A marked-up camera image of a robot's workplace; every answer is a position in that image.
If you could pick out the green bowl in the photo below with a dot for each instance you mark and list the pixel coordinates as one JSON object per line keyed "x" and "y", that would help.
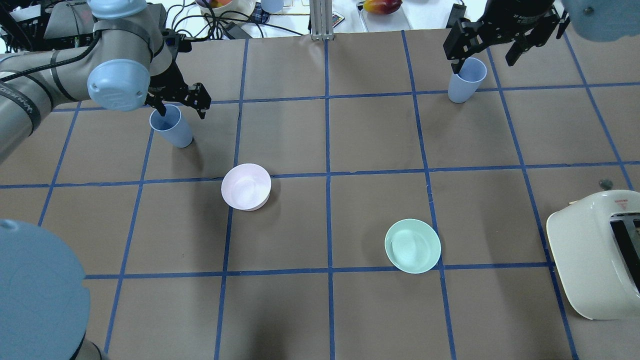
{"x": 413, "y": 246}

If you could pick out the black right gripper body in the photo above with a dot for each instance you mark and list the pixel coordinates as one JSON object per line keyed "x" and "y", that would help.
{"x": 515, "y": 20}

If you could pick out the small remote control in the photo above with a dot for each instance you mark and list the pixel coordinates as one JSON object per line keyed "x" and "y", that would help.
{"x": 337, "y": 19}

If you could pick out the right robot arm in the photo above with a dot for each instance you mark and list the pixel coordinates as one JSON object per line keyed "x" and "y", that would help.
{"x": 599, "y": 21}

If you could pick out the white toaster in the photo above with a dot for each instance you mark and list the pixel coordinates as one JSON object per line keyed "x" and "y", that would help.
{"x": 595, "y": 245}

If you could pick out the blue cup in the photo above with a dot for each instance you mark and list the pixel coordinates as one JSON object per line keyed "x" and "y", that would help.
{"x": 467, "y": 81}
{"x": 172, "y": 126}

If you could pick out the aluminium frame post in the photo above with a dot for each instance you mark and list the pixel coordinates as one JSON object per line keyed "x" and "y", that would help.
{"x": 321, "y": 20}

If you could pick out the metal tray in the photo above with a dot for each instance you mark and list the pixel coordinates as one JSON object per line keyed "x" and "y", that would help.
{"x": 397, "y": 21}

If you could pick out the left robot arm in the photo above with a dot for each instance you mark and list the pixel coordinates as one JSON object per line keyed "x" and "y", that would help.
{"x": 126, "y": 66}

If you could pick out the bowl of foam blocks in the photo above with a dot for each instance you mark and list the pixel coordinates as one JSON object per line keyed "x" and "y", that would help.
{"x": 236, "y": 11}

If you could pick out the pink bowl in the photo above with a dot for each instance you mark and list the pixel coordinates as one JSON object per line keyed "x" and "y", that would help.
{"x": 246, "y": 187}

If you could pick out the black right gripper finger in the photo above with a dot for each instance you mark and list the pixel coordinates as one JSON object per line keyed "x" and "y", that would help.
{"x": 457, "y": 65}
{"x": 514, "y": 53}

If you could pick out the red apple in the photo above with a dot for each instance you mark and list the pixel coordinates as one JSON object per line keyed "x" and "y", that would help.
{"x": 381, "y": 7}

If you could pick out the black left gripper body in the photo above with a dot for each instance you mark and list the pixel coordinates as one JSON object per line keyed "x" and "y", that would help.
{"x": 169, "y": 81}

